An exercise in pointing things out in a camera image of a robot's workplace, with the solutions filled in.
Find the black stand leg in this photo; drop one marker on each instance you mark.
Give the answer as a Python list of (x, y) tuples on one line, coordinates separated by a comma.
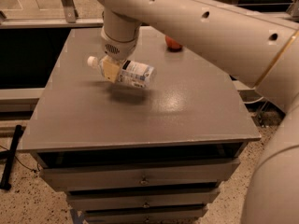
[(8, 156)]

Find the middle grey drawer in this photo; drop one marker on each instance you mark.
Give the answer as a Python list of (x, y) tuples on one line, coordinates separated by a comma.
[(145, 199)]

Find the red apple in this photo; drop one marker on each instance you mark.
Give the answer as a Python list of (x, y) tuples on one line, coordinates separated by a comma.
[(172, 44)]

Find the bottom grey drawer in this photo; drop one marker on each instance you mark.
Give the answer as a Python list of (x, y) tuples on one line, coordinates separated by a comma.
[(145, 216)]

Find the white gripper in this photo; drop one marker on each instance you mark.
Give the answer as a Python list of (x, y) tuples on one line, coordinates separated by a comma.
[(119, 48)]

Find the clear plastic water bottle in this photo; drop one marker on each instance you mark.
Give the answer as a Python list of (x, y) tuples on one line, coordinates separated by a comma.
[(132, 73)]

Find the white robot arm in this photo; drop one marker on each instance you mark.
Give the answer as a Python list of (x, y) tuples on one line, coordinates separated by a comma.
[(260, 51)]

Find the grey drawer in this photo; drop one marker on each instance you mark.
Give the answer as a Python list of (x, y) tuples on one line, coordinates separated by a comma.
[(145, 199), (145, 216), (96, 177)]

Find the grey drawer cabinet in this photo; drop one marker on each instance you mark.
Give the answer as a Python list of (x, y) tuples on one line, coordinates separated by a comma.
[(191, 112)]

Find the top grey drawer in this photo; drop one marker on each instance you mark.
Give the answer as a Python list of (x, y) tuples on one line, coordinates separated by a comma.
[(96, 177)]

